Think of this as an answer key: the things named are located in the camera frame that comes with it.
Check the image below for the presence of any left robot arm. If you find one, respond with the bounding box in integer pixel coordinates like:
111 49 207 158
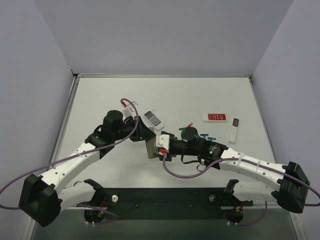
18 110 156 227

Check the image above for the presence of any red white remote control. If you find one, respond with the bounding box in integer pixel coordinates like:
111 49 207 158
202 113 227 123

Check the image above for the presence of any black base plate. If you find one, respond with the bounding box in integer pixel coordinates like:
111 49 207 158
85 187 253 221

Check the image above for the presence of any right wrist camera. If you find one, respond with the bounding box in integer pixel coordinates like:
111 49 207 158
154 134 170 154

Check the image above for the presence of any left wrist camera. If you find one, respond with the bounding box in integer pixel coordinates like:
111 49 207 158
121 101 137 118

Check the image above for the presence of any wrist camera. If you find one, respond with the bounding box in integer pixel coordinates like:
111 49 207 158
154 134 170 154
121 101 137 118

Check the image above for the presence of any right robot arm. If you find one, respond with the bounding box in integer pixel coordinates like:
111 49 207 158
154 127 310 214

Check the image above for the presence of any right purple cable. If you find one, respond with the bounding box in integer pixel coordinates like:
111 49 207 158
162 152 320 207

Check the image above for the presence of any grey white remote control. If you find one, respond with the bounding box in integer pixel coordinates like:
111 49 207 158
143 110 165 132

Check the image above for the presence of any beige remote control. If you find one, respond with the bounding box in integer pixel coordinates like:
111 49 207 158
145 135 159 159

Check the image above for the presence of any slim white remote control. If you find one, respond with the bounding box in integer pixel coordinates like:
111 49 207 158
228 118 240 144

